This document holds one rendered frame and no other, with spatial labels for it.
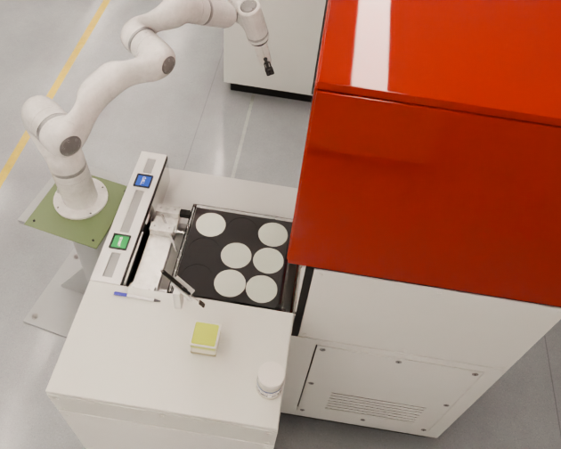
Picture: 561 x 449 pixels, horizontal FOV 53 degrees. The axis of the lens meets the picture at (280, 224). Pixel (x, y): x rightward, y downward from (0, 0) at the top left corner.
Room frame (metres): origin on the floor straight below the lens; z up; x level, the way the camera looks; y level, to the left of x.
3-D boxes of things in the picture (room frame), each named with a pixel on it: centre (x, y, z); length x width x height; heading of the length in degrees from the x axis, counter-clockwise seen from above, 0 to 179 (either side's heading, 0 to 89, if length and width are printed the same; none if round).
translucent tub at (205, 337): (0.66, 0.16, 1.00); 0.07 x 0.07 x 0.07; 89
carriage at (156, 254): (1.01, 0.40, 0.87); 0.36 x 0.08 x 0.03; 178
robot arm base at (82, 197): (1.21, 0.73, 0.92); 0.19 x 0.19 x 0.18
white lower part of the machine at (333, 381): (1.19, -0.44, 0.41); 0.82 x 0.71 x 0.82; 178
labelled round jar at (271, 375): (0.56, -0.03, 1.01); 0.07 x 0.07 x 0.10
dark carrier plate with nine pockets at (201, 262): (1.02, 0.13, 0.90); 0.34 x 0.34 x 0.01; 88
